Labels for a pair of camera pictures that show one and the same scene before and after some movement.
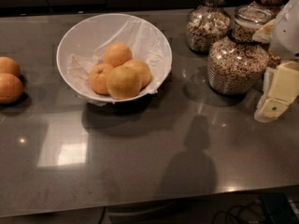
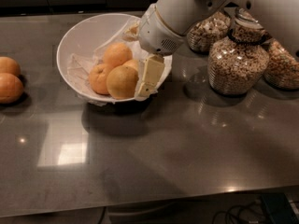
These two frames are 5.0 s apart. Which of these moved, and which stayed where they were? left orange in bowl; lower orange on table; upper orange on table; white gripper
Moved: white gripper
Stayed: lower orange on table; left orange in bowl; upper orange on table
